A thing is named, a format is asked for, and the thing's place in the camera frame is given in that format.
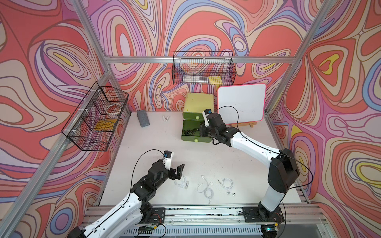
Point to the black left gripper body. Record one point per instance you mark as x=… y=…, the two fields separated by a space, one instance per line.
x=170 y=174

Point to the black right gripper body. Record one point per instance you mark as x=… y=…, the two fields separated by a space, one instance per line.
x=206 y=131

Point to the green top drawer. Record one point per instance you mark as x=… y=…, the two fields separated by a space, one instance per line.
x=193 y=116

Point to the green drawer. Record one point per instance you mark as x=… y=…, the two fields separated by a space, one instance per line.
x=189 y=125
x=193 y=116

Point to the black earphones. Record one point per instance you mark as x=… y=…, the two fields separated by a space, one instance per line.
x=188 y=133
x=196 y=132

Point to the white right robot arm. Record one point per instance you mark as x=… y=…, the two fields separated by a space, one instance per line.
x=281 y=164

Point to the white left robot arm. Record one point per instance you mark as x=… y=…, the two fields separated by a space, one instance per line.
x=134 y=208

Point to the white earphones left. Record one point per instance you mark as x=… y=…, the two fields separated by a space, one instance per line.
x=183 y=182

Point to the white earphones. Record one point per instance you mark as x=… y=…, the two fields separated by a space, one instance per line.
x=206 y=189
x=227 y=184
x=183 y=182

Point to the yellow pink drawer cabinet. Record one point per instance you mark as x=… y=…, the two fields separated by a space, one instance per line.
x=198 y=102

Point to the white earphones middle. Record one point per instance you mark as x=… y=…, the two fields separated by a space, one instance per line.
x=206 y=189

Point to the white earphones right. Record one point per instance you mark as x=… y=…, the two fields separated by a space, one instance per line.
x=227 y=184

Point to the pink framed whiteboard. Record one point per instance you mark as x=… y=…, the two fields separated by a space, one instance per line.
x=241 y=103

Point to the wooden whiteboard easel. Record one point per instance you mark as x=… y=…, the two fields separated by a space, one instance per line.
x=250 y=124

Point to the grey felt eraser block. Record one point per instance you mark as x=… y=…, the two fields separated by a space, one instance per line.
x=143 y=118

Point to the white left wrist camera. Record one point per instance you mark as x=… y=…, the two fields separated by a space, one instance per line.
x=167 y=159

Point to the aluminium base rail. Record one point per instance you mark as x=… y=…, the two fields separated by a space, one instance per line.
x=291 y=220

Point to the black wire basket back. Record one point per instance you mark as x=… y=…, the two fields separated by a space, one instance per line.
x=203 y=67

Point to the black wire basket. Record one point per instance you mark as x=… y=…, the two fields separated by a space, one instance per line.
x=95 y=119
x=203 y=67

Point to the black wire basket left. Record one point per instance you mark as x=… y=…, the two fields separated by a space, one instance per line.
x=95 y=119

